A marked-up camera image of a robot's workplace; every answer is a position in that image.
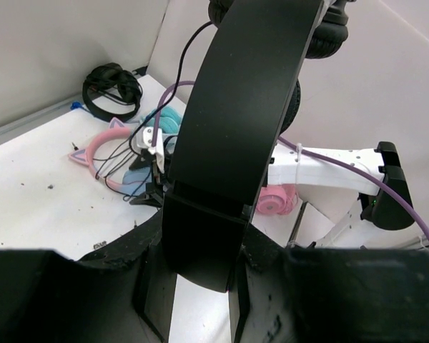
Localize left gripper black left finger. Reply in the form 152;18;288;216
79;210;177;342

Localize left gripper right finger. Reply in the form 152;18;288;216
228;224;297;342

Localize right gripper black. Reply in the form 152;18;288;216
129;134;177;208

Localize black wired headphones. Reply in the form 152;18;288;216
161;1;348;292

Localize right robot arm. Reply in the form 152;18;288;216
169;138;418;248

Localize teal white headphones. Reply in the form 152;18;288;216
159;106;182;134

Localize pink blue cat-ear headphones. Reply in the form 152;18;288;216
69;117;156;202

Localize black headphones at back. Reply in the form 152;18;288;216
82;63;143;122

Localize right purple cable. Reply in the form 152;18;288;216
152;80;429;259

